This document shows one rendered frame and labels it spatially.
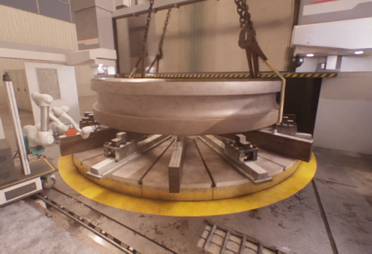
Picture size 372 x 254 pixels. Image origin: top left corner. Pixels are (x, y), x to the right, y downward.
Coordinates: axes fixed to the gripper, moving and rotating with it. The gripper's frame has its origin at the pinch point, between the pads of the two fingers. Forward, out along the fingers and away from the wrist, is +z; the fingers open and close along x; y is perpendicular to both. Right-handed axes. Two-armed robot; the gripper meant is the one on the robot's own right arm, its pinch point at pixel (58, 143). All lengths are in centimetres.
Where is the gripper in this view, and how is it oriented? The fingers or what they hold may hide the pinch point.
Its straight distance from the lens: 373.1
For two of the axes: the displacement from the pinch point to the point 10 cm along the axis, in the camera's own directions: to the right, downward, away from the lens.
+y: -6.4, 1.6, -7.5
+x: 7.7, 1.3, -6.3
